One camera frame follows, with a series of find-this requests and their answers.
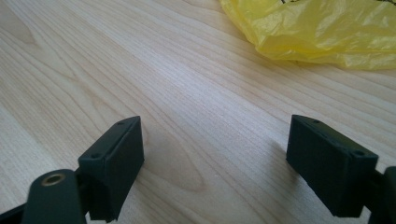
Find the yellow plastic bag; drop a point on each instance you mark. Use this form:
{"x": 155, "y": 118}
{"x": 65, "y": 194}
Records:
{"x": 311, "y": 31}

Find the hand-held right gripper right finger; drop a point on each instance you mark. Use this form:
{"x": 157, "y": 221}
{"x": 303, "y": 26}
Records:
{"x": 327, "y": 168}

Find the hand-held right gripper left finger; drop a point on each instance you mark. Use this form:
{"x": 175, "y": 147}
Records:
{"x": 115, "y": 161}

